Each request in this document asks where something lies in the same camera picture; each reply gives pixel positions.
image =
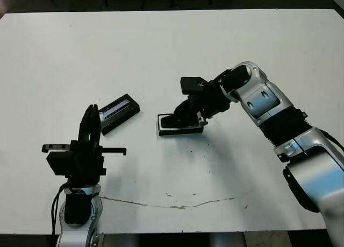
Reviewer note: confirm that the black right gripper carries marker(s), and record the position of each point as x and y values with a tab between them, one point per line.
212	101

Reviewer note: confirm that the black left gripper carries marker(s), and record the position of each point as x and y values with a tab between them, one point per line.
90	163

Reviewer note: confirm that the slim black camera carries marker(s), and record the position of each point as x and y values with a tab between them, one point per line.
169	122

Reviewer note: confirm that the glossy black box lid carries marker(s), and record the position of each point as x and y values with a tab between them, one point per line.
118	113

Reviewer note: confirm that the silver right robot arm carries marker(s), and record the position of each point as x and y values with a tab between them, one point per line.
282	118

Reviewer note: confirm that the black box base white insert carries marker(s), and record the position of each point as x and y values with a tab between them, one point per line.
172	130

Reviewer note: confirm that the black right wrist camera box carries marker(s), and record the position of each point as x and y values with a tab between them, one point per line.
192	85

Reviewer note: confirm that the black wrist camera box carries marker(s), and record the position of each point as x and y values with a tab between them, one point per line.
61	163
192	85

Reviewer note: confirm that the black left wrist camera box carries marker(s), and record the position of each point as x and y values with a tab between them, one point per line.
61	163

